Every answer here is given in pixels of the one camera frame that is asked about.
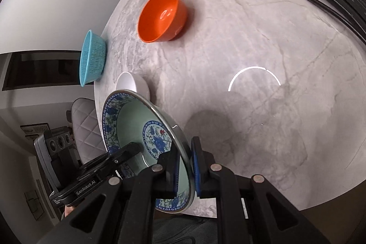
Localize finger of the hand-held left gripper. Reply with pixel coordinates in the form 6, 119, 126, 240
81, 142, 142, 176

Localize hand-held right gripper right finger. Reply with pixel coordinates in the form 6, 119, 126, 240
191, 137, 329, 244

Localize small white dish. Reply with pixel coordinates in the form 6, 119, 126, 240
115, 72, 151, 100

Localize person's dark trousers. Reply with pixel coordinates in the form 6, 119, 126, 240
154, 217, 221, 244

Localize blue plastic colander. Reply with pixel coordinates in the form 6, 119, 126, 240
79, 29, 107, 87

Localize orange bowl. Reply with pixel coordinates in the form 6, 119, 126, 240
138, 0, 188, 43

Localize light grey quilted chair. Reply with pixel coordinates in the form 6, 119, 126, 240
71, 98, 108, 167

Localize blue patterned ceramic bowl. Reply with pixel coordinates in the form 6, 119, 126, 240
102, 90, 196, 213

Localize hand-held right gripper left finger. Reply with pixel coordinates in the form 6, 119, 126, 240
37, 147, 181, 244

